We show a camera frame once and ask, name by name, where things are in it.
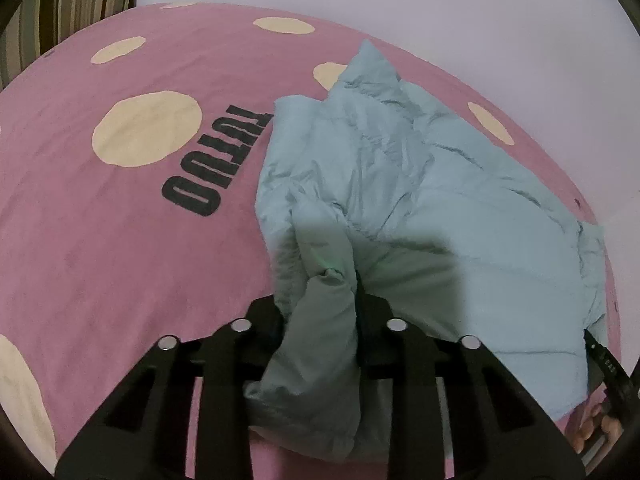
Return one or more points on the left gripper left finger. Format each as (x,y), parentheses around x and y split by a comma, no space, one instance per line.
(141,429)

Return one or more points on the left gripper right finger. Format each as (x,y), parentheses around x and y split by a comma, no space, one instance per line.
(452,399)

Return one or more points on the light teal puffer jacket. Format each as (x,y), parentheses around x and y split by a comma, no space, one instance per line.
(381,187)

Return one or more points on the person's hand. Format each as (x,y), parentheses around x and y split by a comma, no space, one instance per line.
(611,427)

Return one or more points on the pink polka dot bedsheet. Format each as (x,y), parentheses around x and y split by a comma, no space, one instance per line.
(127,209)

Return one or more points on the striped fabric headboard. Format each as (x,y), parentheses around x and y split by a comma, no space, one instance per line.
(31,28)

